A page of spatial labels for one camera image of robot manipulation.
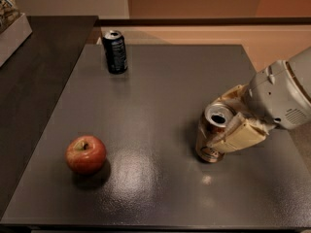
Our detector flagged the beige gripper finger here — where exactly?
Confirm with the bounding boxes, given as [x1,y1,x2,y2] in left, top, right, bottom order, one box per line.
[212,84,253,116]
[207,113,276,153]

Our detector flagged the orange soda can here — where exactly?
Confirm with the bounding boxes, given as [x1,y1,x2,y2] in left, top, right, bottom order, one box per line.
[195,102,235,163]

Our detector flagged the dark blue soda can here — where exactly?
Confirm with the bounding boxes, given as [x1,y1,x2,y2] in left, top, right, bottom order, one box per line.
[102,30,128,74]

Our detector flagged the red apple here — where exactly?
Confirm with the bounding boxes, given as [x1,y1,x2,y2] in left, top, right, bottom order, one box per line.
[65,135,107,175]

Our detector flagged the white box with snacks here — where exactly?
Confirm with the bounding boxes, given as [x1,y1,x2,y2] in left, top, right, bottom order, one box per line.
[0,0,32,67]

